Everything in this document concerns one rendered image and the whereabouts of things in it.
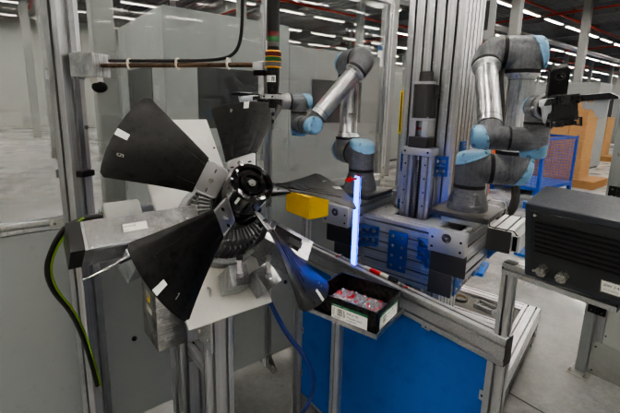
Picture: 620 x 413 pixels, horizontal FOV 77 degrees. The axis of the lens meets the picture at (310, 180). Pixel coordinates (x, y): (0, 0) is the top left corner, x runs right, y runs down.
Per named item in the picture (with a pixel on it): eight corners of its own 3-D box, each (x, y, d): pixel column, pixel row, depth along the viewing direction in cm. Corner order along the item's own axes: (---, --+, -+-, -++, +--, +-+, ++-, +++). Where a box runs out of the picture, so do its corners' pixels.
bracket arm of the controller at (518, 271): (500, 273, 98) (502, 261, 97) (506, 269, 100) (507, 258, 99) (616, 313, 80) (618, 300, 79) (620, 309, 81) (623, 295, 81)
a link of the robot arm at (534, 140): (504, 155, 126) (507, 120, 124) (542, 157, 124) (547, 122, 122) (509, 158, 119) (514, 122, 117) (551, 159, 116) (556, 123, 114)
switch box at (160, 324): (170, 323, 144) (167, 267, 140) (184, 343, 133) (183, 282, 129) (144, 331, 139) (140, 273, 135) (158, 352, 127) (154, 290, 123)
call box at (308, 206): (285, 214, 165) (286, 189, 163) (304, 210, 171) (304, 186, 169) (309, 223, 153) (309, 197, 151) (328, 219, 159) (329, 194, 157)
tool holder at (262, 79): (249, 98, 106) (248, 61, 104) (259, 99, 113) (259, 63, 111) (280, 99, 104) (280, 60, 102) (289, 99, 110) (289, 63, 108)
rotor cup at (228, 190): (220, 231, 105) (236, 210, 95) (204, 185, 110) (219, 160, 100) (266, 222, 113) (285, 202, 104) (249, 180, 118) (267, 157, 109)
